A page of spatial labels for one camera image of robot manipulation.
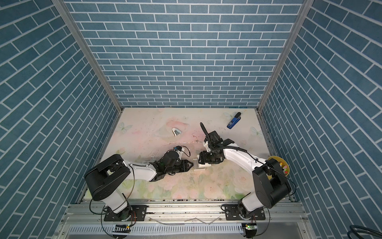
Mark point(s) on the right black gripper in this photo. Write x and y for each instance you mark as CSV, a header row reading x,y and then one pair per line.
x,y
203,156

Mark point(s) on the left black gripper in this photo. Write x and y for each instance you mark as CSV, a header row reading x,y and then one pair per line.
x,y
184,166

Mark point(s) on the white bow gift box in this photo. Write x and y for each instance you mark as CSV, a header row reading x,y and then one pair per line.
x,y
197,166

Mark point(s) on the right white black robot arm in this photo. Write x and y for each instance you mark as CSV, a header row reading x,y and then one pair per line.
x,y
270,183

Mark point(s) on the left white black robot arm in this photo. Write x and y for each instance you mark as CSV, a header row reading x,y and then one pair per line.
x,y
104,179

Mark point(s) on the blue black stapler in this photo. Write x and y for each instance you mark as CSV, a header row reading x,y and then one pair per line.
x,y
234,120

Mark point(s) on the yellow pen cup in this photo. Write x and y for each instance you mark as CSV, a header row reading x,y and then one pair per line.
x,y
283,164

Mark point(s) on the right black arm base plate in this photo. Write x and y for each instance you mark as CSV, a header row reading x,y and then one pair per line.
x,y
235,212

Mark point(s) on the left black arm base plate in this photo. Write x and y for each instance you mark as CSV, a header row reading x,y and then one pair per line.
x,y
133,213

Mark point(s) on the aluminium front rail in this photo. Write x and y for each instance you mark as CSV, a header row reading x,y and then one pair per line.
x,y
181,212

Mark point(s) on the black cable bundle corner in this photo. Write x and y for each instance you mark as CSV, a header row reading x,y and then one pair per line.
x,y
359,231

